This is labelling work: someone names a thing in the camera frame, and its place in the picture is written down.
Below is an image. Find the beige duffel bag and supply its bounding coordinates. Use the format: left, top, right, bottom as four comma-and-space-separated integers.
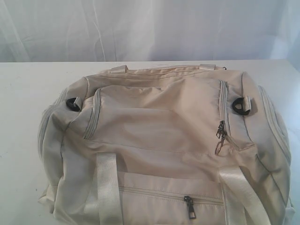
38, 65, 295, 225

